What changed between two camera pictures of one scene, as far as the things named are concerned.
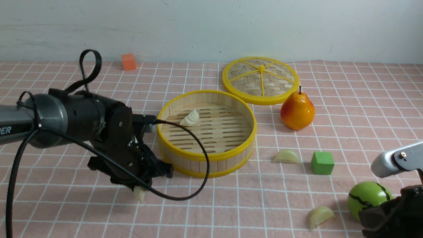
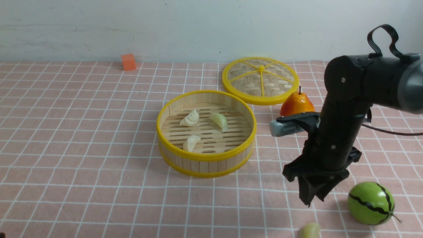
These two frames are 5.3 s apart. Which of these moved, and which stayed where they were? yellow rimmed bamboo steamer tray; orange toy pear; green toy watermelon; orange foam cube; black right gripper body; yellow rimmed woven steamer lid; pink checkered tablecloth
Moved: black right gripper body
Stayed: yellow rimmed woven steamer lid; pink checkered tablecloth; green toy watermelon; orange foam cube; yellow rimmed bamboo steamer tray; orange toy pear
